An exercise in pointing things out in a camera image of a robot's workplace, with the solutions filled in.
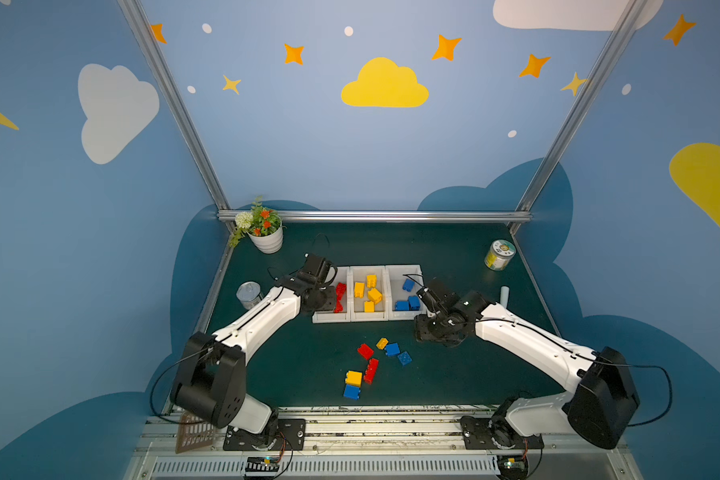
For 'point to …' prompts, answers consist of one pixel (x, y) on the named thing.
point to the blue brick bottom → (352, 392)
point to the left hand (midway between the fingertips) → (327, 297)
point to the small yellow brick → (382, 343)
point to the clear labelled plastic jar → (500, 255)
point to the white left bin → (327, 316)
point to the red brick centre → (365, 351)
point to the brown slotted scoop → (193, 433)
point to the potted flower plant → (263, 226)
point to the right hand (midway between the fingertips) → (425, 330)
